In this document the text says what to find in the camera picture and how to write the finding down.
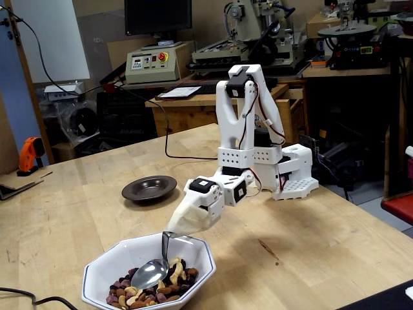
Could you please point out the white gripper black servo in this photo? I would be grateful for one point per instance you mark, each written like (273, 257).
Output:
(197, 209)

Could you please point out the metal spoon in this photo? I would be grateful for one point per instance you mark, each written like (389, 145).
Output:
(148, 274)

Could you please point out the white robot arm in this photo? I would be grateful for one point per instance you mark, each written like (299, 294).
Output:
(232, 155)

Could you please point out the brown plate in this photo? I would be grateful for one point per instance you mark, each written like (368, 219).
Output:
(148, 189)

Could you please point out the white octagonal bowl blue rim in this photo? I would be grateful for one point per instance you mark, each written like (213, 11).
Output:
(122, 255)

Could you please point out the mixed nuts and raisins pile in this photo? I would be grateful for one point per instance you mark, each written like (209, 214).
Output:
(180, 281)

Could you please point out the wooden workbench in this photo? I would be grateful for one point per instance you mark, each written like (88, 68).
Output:
(206, 99)

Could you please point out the tablet with white screen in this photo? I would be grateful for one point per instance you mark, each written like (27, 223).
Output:
(180, 92)

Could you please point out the black keyboard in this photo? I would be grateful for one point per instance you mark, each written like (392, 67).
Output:
(206, 88)

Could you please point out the clear plastic bag black disc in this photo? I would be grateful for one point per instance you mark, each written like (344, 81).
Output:
(80, 121)

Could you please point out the beige control box red button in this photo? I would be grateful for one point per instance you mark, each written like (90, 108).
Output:
(151, 72)

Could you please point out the orange and black hand tool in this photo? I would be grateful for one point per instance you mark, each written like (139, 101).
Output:
(27, 155)

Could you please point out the flat cardboard piece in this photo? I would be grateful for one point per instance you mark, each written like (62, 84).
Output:
(16, 182)

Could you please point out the black computer monitor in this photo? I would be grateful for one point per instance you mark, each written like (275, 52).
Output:
(158, 16)

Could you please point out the beige milling machine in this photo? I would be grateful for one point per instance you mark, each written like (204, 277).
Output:
(248, 19)

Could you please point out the red chair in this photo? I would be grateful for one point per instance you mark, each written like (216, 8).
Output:
(400, 206)

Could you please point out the black box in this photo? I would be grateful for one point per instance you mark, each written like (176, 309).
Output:
(387, 300)

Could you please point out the wooden shelf board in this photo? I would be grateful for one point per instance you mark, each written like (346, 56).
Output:
(348, 72)

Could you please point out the whiteboard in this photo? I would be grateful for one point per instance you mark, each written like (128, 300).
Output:
(58, 38)

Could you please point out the brown cardboard box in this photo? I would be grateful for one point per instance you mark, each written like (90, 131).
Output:
(317, 26)

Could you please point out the black scroll saw machine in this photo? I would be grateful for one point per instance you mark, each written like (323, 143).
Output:
(355, 51)

